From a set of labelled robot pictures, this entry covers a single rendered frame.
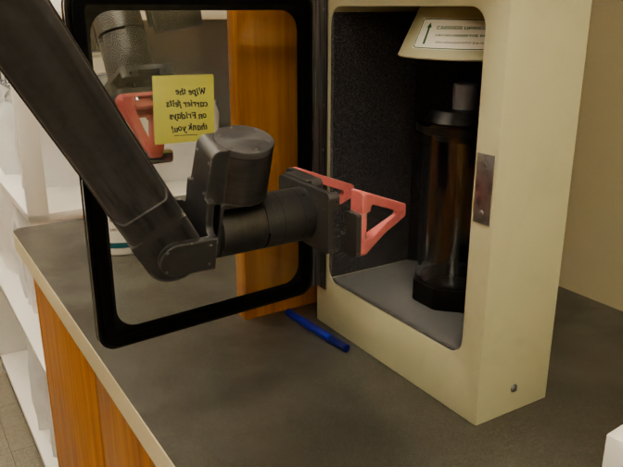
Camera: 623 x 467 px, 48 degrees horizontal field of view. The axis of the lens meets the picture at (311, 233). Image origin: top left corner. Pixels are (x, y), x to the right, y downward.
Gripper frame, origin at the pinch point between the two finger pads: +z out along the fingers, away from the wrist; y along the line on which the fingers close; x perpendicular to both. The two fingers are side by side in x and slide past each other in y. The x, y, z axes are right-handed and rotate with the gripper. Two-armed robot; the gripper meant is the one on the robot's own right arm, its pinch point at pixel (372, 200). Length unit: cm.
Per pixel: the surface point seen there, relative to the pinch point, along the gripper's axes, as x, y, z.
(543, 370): 18.3, -15.3, 13.4
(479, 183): -4.3, -13.2, 3.2
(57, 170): 20, 124, -9
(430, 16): -19.8, -1.0, 6.5
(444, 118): -8.7, -1.5, 8.9
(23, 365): 109, 195, -15
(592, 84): -9.3, 7.3, 46.4
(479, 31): -18.3, -6.7, 8.2
